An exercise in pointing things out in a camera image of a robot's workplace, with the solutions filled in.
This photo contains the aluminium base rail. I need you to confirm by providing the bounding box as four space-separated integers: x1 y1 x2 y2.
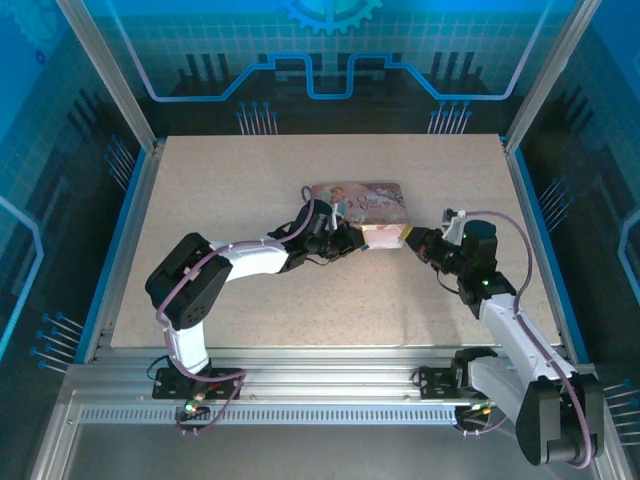
92 344 571 402

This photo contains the slotted grey cable duct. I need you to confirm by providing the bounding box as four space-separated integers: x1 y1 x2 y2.
79 405 460 427

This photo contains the aluminium frame post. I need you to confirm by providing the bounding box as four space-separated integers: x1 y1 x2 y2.
503 0 599 154
54 0 160 154

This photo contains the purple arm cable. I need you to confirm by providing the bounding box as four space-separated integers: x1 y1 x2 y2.
144 184 327 437
454 209 601 470

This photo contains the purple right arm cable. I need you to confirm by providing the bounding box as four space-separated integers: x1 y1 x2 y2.
454 209 601 470

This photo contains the aluminium table side rail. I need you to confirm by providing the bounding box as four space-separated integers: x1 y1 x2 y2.
82 139 161 364
502 139 579 364

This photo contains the pink storybook shaped box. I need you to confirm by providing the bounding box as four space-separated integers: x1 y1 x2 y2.
301 181 415 252

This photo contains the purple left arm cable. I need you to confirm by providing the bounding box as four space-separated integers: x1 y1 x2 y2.
144 184 327 437

